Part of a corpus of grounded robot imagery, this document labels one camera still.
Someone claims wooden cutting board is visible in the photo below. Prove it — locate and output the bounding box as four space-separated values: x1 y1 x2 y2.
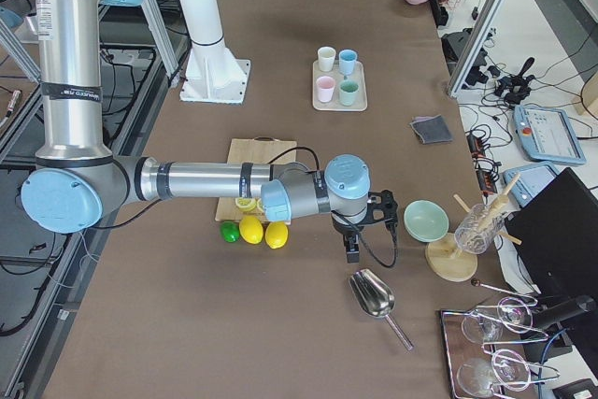
215 138 297 222

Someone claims wooden mug tree stand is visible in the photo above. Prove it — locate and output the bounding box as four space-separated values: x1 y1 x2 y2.
425 174 522 282

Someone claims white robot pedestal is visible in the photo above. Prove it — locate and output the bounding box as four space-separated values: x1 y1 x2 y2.
179 0 250 105

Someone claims whole yellow lemon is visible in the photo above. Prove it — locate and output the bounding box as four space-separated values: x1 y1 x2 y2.
265 221 289 249
238 216 263 245

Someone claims cream rabbit tray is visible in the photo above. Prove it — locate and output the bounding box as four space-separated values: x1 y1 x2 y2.
312 61 368 112

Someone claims pink plastic cup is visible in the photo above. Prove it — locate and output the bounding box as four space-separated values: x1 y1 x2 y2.
315 76 335 103

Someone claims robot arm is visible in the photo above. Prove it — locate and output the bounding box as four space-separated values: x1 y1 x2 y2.
21 0 398 263

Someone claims green plastic cup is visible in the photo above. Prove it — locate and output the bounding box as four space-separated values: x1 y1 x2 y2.
339 79 359 107

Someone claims wine glass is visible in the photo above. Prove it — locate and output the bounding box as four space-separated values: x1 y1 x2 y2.
491 349 531 392
457 358 496 398
461 296 533 344

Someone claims green lime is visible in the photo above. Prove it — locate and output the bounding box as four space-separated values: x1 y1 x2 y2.
220 221 241 243

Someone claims aluminium frame post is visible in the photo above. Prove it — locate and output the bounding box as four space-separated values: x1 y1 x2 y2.
447 0 505 98

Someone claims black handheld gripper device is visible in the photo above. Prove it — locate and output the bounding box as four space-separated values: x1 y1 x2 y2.
493 57 535 106

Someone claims blue teach pendant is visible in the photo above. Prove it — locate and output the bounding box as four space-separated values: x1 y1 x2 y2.
503 162 559 207
513 105 587 166

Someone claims cream plastic cup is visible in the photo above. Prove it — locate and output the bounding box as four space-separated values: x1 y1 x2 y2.
317 46 336 72

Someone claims grey folded cloth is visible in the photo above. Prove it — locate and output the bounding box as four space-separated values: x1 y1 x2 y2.
409 115 453 145

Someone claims blue plastic cup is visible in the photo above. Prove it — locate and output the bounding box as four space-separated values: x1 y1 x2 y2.
338 49 358 76

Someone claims metal scoop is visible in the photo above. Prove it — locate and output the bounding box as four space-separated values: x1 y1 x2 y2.
349 268 414 351

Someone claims clear textured glass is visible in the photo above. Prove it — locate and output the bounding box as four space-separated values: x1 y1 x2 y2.
454 204 504 254

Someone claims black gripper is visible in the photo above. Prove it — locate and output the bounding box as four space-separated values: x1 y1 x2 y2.
332 190 398 264

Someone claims black laptop monitor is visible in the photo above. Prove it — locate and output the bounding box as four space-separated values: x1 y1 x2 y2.
506 168 597 298

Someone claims green bowl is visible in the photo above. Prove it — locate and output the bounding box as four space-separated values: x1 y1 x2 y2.
404 200 449 243

